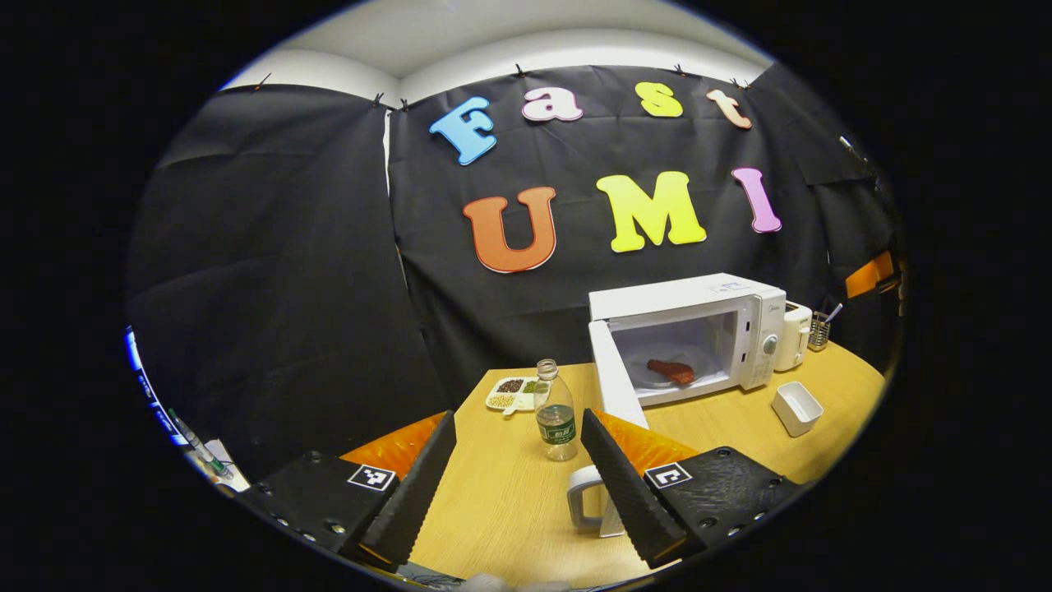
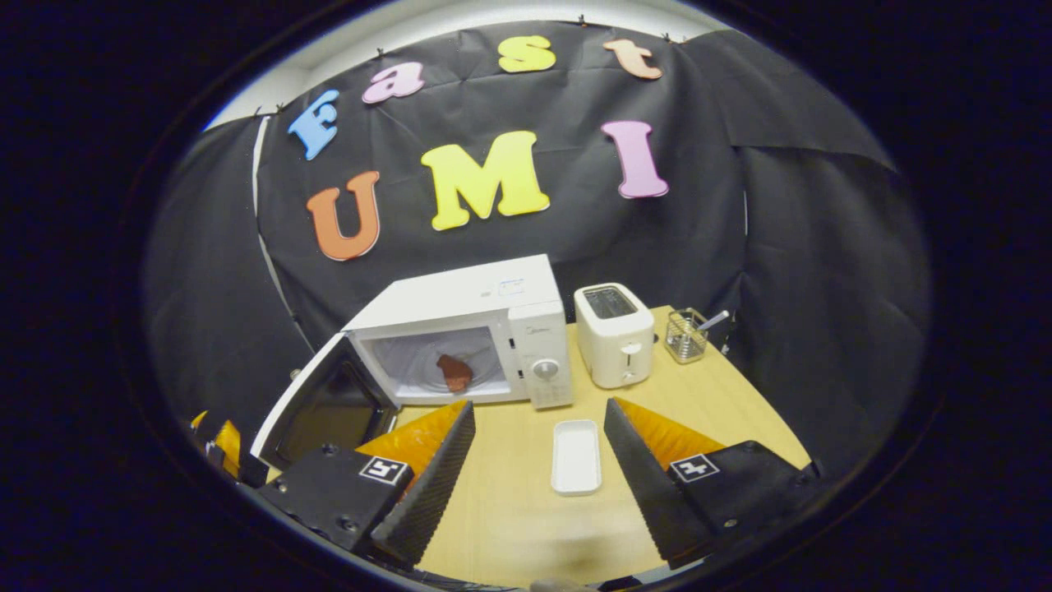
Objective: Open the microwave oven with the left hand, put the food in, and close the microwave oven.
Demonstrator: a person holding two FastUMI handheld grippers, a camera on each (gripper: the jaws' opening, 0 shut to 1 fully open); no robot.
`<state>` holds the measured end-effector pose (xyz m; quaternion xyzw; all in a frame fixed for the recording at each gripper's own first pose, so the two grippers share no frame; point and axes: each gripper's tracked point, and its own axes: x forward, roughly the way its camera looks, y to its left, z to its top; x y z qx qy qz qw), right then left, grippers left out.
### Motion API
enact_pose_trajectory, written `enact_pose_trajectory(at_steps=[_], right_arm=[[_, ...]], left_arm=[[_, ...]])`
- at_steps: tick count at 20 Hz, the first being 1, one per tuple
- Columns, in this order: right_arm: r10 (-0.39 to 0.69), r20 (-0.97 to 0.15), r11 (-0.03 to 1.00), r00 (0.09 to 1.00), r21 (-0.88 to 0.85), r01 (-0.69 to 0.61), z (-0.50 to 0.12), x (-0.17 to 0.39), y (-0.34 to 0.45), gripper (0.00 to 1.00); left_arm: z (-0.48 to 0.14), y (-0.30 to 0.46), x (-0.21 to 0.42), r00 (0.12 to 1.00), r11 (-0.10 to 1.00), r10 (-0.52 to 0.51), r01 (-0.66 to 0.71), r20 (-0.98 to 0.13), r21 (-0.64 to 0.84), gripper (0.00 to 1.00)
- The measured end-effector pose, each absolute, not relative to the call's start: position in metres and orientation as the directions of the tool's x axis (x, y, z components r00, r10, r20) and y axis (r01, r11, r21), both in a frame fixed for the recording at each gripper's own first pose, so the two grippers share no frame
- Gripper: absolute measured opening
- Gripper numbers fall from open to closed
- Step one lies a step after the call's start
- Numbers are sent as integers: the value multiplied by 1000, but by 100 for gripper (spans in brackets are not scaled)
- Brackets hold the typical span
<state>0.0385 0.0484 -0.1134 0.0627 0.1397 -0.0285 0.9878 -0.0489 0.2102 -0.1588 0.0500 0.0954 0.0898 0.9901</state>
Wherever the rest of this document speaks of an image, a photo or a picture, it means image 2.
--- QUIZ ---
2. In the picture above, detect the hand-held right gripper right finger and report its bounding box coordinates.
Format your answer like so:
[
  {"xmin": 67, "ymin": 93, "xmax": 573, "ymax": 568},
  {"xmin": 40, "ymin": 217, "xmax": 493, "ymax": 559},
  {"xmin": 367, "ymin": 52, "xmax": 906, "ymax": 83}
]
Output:
[{"xmin": 602, "ymin": 396, "xmax": 823, "ymax": 570}]

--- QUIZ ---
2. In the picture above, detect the wire mesh utensil holder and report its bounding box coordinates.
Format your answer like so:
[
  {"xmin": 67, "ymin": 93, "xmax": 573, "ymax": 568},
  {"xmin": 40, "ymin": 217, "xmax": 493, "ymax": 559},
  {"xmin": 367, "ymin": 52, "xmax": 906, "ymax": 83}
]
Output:
[{"xmin": 664, "ymin": 308, "xmax": 709, "ymax": 365}]

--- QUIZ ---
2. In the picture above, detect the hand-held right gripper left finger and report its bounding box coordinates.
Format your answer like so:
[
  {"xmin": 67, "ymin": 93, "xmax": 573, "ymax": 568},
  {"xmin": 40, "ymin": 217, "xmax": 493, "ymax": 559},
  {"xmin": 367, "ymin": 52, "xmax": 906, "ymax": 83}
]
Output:
[{"xmin": 259, "ymin": 400, "xmax": 478, "ymax": 568}]

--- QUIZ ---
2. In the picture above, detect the white rectangular tray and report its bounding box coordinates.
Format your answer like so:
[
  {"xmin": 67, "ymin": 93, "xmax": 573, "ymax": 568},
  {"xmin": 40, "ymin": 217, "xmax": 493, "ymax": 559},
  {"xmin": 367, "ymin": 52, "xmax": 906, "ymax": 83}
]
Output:
[{"xmin": 550, "ymin": 419, "xmax": 602, "ymax": 497}]

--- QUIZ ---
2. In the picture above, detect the red meat slice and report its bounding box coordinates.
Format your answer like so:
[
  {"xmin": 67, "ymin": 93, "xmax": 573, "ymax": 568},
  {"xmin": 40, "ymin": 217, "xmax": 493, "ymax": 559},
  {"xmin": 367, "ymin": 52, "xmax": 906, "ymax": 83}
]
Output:
[{"xmin": 436, "ymin": 354, "xmax": 473, "ymax": 393}]

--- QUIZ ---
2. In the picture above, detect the white microwave oven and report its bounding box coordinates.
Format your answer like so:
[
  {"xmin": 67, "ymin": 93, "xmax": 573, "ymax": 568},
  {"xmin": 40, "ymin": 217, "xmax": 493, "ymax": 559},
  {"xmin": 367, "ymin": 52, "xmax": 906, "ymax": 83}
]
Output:
[{"xmin": 249, "ymin": 253, "xmax": 574, "ymax": 476}]

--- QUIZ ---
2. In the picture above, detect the black backdrop cloth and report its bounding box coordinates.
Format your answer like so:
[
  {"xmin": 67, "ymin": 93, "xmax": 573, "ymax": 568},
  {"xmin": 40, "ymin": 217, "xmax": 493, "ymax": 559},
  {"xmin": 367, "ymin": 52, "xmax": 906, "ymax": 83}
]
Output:
[{"xmin": 140, "ymin": 21, "xmax": 934, "ymax": 478}]

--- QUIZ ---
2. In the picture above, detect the cream toaster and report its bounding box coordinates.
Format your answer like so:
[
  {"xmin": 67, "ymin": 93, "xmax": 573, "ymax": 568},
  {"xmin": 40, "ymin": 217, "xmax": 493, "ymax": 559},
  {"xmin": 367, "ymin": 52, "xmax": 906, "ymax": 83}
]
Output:
[{"xmin": 574, "ymin": 283, "xmax": 656, "ymax": 390}]

